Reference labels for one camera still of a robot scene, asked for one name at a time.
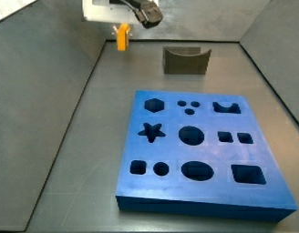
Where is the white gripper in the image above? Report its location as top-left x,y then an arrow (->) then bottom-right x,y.
83,0 -> 139,39

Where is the yellow double-square block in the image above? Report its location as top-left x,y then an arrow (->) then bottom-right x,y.
117,23 -> 130,51

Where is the blue shape-sorting board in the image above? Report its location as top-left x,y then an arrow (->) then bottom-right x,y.
117,90 -> 299,222

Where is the black curved stand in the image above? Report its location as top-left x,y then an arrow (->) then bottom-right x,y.
163,46 -> 212,75

